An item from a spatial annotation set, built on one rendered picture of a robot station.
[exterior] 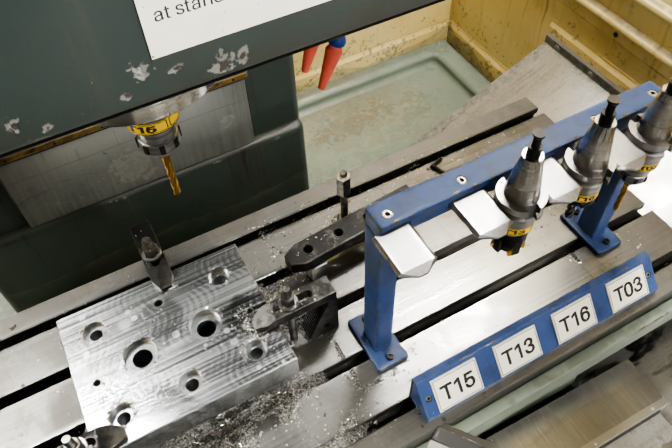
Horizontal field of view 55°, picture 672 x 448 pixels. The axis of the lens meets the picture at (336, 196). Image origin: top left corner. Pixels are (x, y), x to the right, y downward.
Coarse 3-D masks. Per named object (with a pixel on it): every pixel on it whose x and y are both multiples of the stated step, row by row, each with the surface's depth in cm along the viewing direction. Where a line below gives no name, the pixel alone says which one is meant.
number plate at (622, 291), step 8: (632, 272) 103; (640, 272) 103; (616, 280) 102; (624, 280) 102; (632, 280) 103; (640, 280) 104; (608, 288) 101; (616, 288) 102; (624, 288) 103; (632, 288) 103; (640, 288) 104; (608, 296) 102; (616, 296) 102; (624, 296) 103; (632, 296) 103; (640, 296) 104; (616, 304) 102; (624, 304) 103
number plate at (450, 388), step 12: (468, 360) 94; (456, 372) 93; (468, 372) 94; (432, 384) 92; (444, 384) 93; (456, 384) 93; (468, 384) 94; (480, 384) 95; (444, 396) 93; (456, 396) 93; (468, 396) 94; (444, 408) 93
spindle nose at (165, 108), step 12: (180, 96) 50; (192, 96) 51; (144, 108) 49; (156, 108) 50; (168, 108) 50; (180, 108) 51; (108, 120) 49; (120, 120) 49; (132, 120) 50; (144, 120) 50; (156, 120) 51
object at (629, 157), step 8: (616, 128) 87; (616, 136) 86; (624, 136) 86; (616, 144) 85; (624, 144) 85; (632, 144) 85; (616, 152) 84; (624, 152) 84; (632, 152) 84; (640, 152) 84; (616, 160) 83; (624, 160) 83; (632, 160) 83; (640, 160) 83; (616, 168) 83; (624, 168) 82; (632, 168) 82
